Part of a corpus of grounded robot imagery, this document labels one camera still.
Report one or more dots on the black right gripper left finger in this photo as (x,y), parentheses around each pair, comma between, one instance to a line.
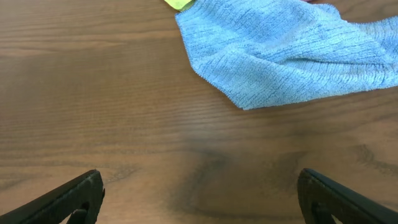
(78,201)

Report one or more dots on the blue microfiber cloth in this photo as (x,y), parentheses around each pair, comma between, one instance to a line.
(272,53)

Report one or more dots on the loose green microfiber cloth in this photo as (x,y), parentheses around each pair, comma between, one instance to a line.
(180,5)

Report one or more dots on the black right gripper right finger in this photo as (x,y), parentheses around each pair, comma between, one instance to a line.
(323,200)

